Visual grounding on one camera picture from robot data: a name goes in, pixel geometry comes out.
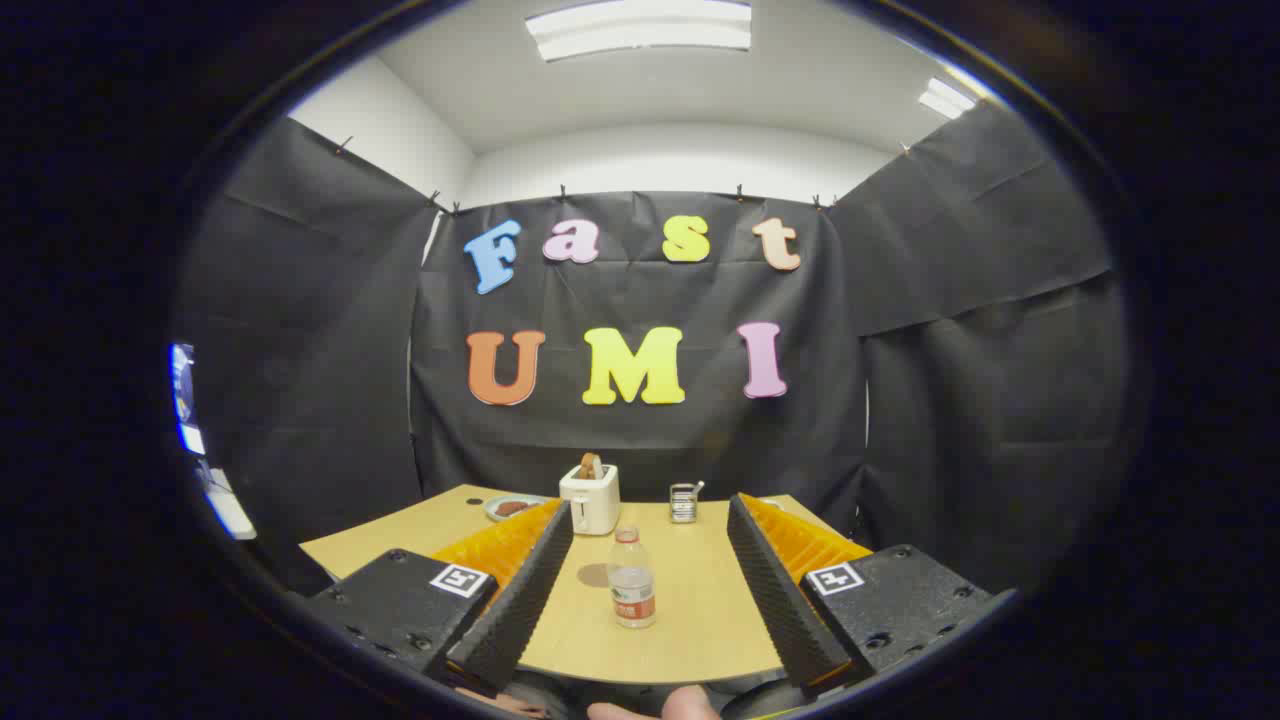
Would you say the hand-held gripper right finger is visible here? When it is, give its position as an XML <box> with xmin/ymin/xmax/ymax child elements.
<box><xmin>726</xmin><ymin>492</ymin><xmax>1021</xmax><ymax>696</ymax></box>

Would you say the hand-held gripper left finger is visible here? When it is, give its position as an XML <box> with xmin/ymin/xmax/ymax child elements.
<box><xmin>300</xmin><ymin>497</ymin><xmax>576</xmax><ymax>693</ymax></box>

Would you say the clear plastic juice bottle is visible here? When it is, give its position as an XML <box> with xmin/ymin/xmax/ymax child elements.
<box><xmin>607</xmin><ymin>526</ymin><xmax>658</xmax><ymax>630</ymax></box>

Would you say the wooden table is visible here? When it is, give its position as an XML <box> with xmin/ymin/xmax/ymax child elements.
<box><xmin>298</xmin><ymin>484</ymin><xmax>881</xmax><ymax>687</ymax></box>

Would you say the pale green plate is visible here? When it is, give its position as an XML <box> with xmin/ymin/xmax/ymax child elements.
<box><xmin>484</xmin><ymin>494</ymin><xmax>551</xmax><ymax>523</ymax></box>

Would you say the white toaster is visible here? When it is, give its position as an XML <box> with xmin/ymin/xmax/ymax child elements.
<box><xmin>558</xmin><ymin>463</ymin><xmax>622</xmax><ymax>537</ymax></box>

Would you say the white flat object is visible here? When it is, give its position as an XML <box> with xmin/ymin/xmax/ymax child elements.
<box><xmin>198</xmin><ymin>462</ymin><xmax>258</xmax><ymax>542</ymax></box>

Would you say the bright monitor screen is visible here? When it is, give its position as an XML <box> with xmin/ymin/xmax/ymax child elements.
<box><xmin>168</xmin><ymin>343</ymin><xmax>207</xmax><ymax>457</ymax></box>

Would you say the small ceiling light panel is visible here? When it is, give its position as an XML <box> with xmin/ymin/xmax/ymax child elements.
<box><xmin>918</xmin><ymin>77</ymin><xmax>977</xmax><ymax>121</ymax></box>

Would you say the large ceiling light panel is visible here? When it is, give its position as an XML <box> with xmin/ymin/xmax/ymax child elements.
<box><xmin>525</xmin><ymin>0</ymin><xmax>753</xmax><ymax>63</ymax></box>

